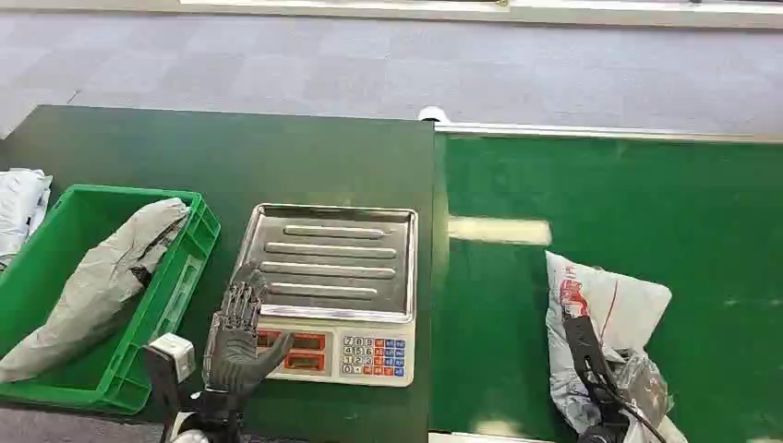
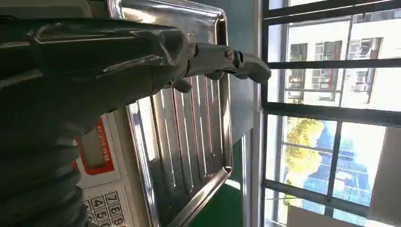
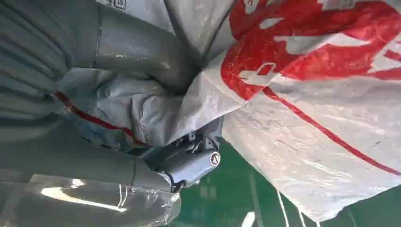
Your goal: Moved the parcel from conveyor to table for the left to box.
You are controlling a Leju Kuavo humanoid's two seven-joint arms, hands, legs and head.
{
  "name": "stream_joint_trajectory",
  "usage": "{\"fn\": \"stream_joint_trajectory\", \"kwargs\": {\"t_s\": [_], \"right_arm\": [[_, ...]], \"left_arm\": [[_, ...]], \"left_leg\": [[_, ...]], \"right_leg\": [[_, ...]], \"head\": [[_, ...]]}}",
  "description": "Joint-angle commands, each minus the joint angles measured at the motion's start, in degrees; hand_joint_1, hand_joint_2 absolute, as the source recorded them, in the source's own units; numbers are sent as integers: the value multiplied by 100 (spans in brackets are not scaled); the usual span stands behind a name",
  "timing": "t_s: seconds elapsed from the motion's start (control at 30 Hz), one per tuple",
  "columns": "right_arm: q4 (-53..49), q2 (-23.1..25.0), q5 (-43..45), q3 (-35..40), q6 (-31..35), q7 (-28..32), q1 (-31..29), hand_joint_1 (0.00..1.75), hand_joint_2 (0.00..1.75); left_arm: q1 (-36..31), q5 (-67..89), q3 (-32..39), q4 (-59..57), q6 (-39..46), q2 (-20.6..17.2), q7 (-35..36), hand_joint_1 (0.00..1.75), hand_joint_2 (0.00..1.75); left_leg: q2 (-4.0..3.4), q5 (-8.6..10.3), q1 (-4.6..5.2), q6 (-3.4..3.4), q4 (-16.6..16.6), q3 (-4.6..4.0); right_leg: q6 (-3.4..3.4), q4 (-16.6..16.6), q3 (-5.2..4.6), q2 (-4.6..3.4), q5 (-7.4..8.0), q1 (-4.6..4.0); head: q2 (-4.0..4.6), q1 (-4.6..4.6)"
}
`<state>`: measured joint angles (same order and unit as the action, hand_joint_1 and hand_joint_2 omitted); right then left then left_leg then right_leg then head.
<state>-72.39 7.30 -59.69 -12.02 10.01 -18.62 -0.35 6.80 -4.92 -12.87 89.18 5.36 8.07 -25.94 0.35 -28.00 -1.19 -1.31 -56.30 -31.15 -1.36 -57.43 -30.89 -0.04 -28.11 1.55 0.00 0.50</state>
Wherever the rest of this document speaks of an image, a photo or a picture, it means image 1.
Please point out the dark robot right hand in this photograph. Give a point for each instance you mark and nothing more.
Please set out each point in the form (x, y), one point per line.
(584, 348)

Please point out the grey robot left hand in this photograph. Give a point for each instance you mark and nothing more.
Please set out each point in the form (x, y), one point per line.
(235, 357)

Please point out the white parcel with red print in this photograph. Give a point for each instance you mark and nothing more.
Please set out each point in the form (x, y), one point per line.
(618, 306)

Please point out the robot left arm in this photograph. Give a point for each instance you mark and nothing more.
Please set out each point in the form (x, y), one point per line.
(211, 419)

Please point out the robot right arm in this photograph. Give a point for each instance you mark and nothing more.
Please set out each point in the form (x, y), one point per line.
(605, 431)

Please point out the white electronic scale steel tray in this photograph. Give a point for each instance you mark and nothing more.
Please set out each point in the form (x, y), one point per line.
(336, 275)

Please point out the green conveyor belt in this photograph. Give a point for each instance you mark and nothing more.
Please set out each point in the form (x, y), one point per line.
(673, 244)

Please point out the grey plastic parcel bag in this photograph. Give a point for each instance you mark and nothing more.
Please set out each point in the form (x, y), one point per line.
(98, 287)

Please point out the green plastic crate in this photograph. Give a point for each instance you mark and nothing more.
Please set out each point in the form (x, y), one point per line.
(37, 287)

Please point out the white plastic parcel bag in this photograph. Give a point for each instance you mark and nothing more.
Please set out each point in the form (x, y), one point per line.
(18, 208)

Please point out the white round conveyor end cap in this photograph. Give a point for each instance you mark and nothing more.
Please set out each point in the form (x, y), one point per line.
(433, 114)

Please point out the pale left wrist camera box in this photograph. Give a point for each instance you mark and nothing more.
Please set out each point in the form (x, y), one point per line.
(176, 354)

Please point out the silver conveyor side rail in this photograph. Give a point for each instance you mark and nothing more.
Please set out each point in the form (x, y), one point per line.
(611, 132)

